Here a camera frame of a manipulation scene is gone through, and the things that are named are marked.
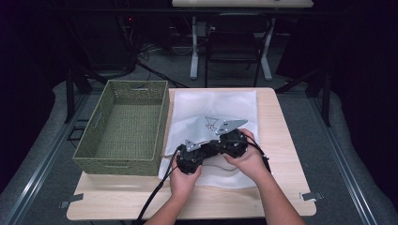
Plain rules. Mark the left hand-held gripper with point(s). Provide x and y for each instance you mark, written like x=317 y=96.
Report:
x=191 y=159

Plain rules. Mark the black metal stand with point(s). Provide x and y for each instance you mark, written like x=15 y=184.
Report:
x=327 y=100
x=70 y=93

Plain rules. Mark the green woven basket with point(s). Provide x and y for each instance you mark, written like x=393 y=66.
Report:
x=128 y=131

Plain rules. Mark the grey metal table bracket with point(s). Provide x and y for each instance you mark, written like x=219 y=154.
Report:
x=72 y=199
x=311 y=196

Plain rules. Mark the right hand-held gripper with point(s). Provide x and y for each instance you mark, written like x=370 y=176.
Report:
x=233 y=145

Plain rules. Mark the black folding chair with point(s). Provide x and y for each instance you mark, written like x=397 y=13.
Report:
x=233 y=45

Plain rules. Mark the dark computer tower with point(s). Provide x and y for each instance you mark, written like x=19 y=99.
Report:
x=106 y=40

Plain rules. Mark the white desk leg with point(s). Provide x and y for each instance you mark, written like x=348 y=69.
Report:
x=194 y=56
x=266 y=62

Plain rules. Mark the person's left hand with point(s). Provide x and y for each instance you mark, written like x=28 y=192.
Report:
x=184 y=186

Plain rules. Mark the person's right hand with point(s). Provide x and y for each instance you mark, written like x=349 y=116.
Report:
x=248 y=167

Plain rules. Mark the white mesh laundry bag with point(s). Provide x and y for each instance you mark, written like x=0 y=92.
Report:
x=200 y=106

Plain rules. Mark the metal floor rail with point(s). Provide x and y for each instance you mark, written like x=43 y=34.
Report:
x=40 y=170
x=344 y=170

